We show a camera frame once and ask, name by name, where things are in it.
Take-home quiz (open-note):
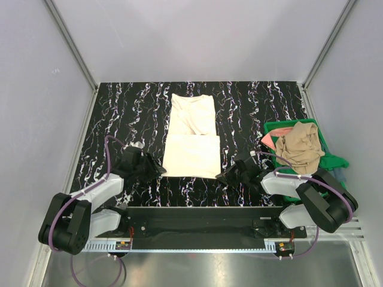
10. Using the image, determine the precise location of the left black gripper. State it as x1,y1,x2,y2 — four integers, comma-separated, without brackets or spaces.
133,152,166,183

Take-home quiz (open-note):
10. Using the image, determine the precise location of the cream white t shirt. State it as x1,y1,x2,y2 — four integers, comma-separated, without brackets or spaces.
162,93,221,179

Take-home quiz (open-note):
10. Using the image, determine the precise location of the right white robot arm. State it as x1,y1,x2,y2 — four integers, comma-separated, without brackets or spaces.
215,151,358,237

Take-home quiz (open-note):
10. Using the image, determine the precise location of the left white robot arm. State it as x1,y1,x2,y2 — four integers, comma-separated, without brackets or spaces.
38,146,166,255

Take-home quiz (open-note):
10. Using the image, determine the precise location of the green plastic bin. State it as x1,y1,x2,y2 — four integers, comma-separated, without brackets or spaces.
261,119,334,202

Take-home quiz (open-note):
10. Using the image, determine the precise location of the pink t shirt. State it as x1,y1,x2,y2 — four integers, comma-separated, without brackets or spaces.
261,127,293,151

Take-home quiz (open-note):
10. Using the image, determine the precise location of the beige t shirt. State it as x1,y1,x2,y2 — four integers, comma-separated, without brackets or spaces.
275,121,325,175

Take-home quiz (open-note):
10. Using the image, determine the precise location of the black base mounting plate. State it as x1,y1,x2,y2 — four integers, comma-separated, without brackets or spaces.
99,207,307,246

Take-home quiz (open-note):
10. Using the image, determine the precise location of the green t shirt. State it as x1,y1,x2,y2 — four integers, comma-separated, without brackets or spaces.
319,152,349,171

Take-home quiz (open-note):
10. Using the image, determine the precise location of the blue grey t shirt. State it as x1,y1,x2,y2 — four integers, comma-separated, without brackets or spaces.
333,167,346,184

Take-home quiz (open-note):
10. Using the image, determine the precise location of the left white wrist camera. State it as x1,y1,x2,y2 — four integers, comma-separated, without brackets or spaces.
130,141,144,149

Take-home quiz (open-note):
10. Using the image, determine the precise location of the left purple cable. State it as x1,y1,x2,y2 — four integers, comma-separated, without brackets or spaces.
47,136,129,286

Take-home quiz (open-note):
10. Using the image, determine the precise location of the purple cable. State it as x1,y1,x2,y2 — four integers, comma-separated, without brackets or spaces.
254,151,354,261
47,136,129,286

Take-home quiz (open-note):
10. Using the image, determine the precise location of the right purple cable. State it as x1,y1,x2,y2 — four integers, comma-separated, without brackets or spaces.
254,151,354,261

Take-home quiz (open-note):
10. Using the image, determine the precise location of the white slotted cable duct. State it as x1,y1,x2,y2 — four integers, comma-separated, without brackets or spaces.
83,239,288,255

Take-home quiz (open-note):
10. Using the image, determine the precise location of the left aluminium frame post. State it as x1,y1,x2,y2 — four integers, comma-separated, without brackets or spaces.
43,0,98,92

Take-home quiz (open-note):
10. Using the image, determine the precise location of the aluminium frame post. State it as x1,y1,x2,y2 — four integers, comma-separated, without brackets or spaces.
302,0,358,90
43,0,98,92

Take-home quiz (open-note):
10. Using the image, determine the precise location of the right aluminium frame post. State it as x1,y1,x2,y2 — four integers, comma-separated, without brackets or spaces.
302,0,358,90

